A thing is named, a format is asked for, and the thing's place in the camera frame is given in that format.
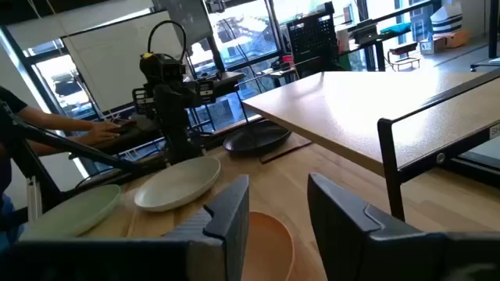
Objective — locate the light green plate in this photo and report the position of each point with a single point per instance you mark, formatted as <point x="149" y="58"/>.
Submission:
<point x="74" y="214"/>

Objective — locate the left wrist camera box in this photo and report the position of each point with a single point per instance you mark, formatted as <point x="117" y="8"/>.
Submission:
<point x="162" y="68"/>

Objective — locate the person's hand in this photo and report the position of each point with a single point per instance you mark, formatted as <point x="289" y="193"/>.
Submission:
<point x="102" y="132"/>

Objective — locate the cream plate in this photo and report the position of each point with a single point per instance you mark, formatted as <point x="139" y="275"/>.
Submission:
<point x="176" y="183"/>

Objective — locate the cardboard box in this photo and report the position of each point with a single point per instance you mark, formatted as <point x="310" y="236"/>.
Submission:
<point x="457" y="39"/>

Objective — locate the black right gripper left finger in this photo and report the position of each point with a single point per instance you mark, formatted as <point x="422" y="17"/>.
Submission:
<point x="226" y="234"/>

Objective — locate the wooden shelf with black frame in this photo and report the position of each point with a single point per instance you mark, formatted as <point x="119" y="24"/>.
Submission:
<point x="351" y="109"/>

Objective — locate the person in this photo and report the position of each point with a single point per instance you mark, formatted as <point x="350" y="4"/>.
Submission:
<point x="8" y="105"/>

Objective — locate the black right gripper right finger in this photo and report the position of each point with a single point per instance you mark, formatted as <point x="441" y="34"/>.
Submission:
<point x="351" y="242"/>

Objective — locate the black crate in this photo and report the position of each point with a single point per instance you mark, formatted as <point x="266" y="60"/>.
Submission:
<point x="312" y="35"/>

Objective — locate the terracotta plate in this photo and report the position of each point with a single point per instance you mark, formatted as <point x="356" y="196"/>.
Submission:
<point x="269" y="250"/>

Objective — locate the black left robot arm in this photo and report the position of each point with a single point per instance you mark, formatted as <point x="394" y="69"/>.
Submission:
<point x="177" y="132"/>

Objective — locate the white striped box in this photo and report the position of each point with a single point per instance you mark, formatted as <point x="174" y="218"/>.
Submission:
<point x="447" y="17"/>

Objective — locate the black plate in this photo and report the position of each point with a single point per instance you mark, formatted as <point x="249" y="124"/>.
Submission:
<point x="258" y="140"/>

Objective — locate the teal cloth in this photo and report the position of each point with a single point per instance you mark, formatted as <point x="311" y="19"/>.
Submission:
<point x="396" y="28"/>

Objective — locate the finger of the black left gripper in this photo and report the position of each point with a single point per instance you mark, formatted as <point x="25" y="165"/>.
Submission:
<point x="143" y="100"/>
<point x="205" y="92"/>

